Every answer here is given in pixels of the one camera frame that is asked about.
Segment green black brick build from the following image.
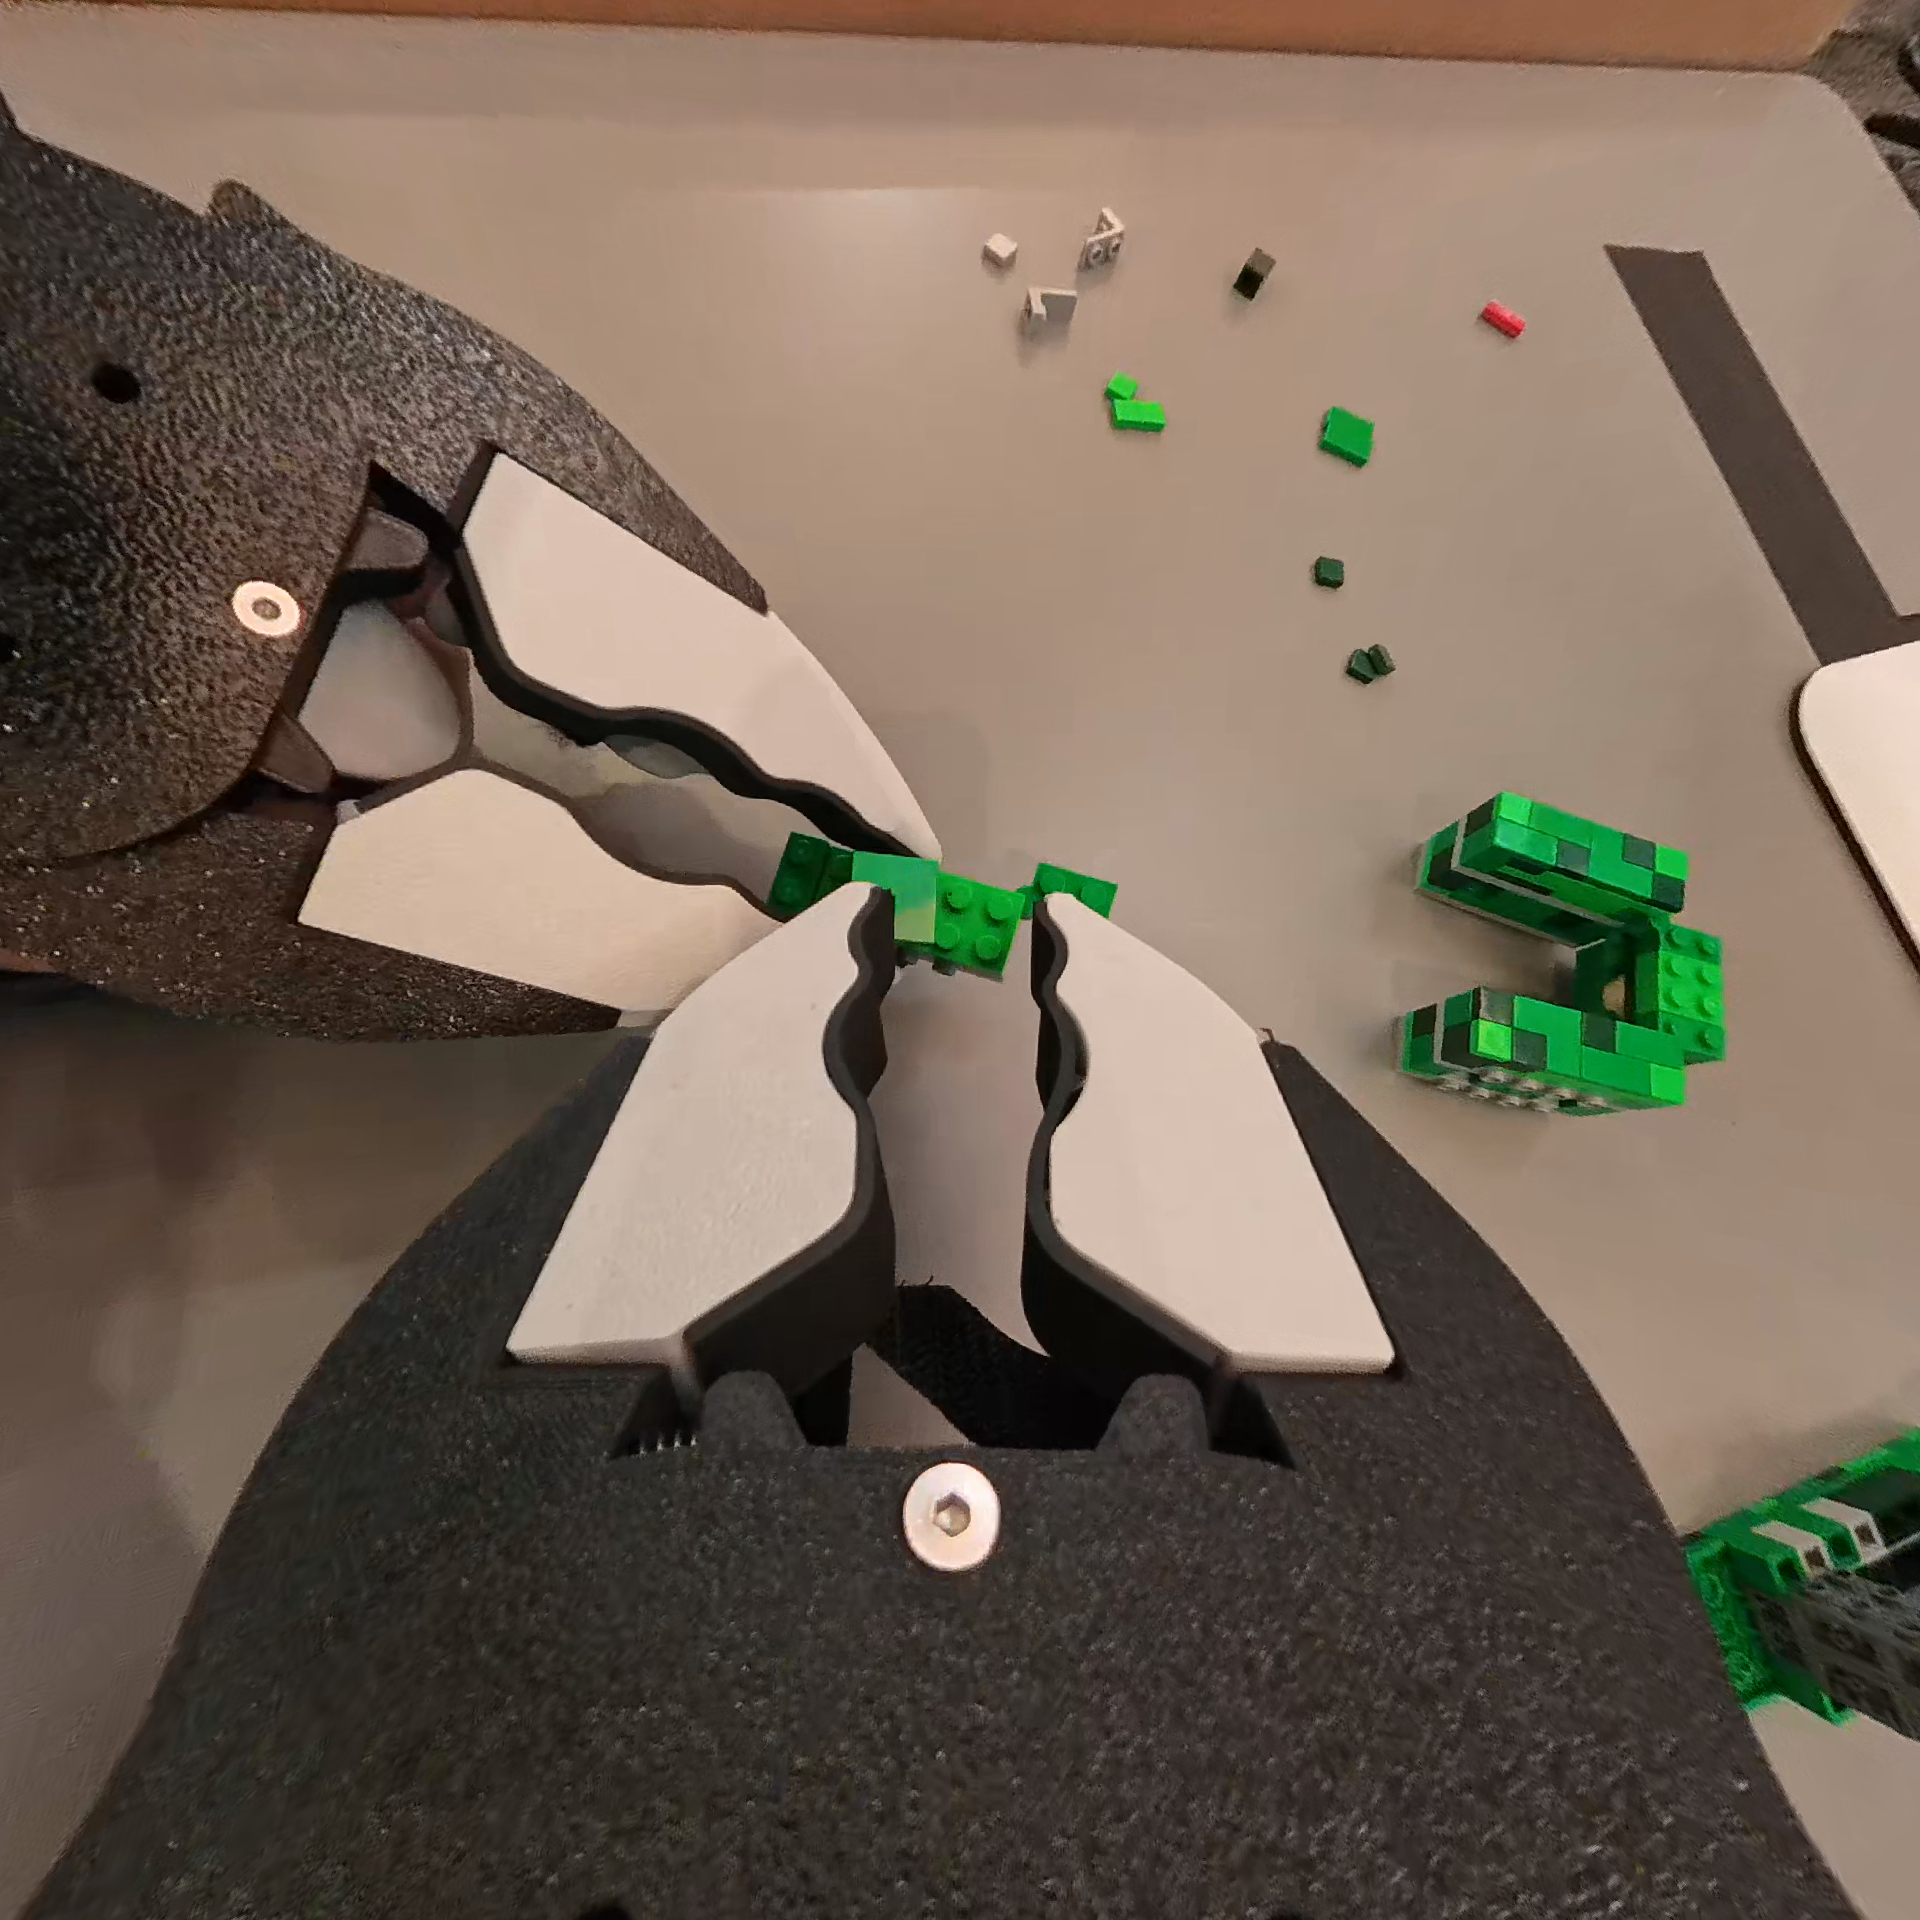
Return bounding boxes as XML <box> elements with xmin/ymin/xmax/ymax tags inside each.
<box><xmin>1683</xmin><ymin>1425</ymin><xmax>1920</xmax><ymax>1727</ymax></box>

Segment black tape strip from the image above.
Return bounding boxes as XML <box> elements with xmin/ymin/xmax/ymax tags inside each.
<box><xmin>1604</xmin><ymin>243</ymin><xmax>1920</xmax><ymax>664</ymax></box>

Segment green brick arch build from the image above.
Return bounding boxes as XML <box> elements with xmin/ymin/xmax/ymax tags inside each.
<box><xmin>1396</xmin><ymin>790</ymin><xmax>1724</xmax><ymax>1120</ymax></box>

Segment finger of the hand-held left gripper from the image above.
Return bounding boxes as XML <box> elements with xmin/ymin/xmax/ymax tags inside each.
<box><xmin>297</xmin><ymin>763</ymin><xmax>789</xmax><ymax>1028</ymax></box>
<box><xmin>449</xmin><ymin>448</ymin><xmax>942</xmax><ymax>863</ymax></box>

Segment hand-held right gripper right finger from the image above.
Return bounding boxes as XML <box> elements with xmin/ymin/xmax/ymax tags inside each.
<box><xmin>1019</xmin><ymin>893</ymin><xmax>1396</xmax><ymax>1448</ymax></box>

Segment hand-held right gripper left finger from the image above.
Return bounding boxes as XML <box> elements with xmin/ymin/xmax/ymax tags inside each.
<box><xmin>504</xmin><ymin>884</ymin><xmax>902</xmax><ymax>1448</ymax></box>

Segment dark cloth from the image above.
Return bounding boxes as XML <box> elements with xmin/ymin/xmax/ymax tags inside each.
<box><xmin>1806</xmin><ymin>0</ymin><xmax>1920</xmax><ymax>184</ymax></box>

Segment long green brick assembly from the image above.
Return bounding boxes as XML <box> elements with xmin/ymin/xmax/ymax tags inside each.
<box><xmin>769</xmin><ymin>833</ymin><xmax>1036</xmax><ymax>984</ymax></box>

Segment white book stand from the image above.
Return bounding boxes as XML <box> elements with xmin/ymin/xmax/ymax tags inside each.
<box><xmin>1797</xmin><ymin>644</ymin><xmax>1920</xmax><ymax>964</ymax></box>

